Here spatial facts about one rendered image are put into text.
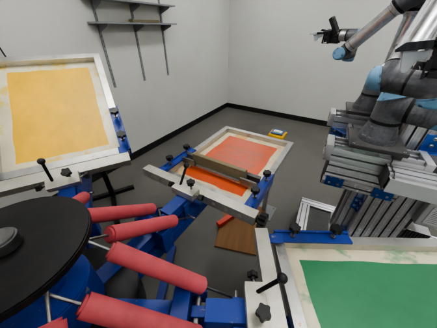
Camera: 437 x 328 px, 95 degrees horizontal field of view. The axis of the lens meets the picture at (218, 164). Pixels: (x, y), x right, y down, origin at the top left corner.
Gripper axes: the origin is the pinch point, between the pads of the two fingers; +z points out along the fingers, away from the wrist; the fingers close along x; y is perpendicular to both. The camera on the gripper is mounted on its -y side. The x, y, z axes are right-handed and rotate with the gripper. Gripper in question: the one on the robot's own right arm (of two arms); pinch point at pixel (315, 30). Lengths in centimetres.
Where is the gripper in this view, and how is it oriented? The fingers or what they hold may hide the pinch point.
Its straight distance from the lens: 197.1
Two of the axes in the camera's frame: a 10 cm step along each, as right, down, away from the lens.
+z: -6.1, -4.4, 6.6
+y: 1.1, 7.7, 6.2
